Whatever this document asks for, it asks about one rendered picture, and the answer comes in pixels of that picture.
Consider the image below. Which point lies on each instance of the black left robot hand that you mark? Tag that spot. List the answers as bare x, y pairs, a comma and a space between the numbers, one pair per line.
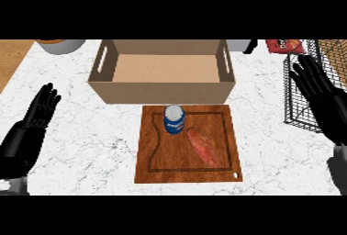
29, 134

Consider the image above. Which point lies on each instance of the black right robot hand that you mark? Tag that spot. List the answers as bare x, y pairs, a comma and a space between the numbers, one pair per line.
324, 101

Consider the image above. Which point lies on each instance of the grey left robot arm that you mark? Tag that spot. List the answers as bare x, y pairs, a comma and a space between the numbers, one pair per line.
14, 186

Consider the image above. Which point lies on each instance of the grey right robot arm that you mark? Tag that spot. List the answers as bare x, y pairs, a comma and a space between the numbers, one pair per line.
339, 170

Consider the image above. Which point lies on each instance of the orange sweet potato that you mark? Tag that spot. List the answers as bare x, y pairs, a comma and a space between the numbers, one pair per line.
203, 146

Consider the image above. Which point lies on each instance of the brown wooden cutting board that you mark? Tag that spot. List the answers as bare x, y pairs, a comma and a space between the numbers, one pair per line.
189, 143

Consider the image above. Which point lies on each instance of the red snack bag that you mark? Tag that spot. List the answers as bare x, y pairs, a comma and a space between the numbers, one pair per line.
284, 46

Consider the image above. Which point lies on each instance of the grey round pot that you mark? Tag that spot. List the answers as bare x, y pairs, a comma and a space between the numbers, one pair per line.
61, 46

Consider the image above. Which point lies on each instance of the blue can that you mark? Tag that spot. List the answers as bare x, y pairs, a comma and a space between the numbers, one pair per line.
173, 120

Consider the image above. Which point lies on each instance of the tan cardboard box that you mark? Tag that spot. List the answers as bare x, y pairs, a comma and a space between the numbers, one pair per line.
163, 73

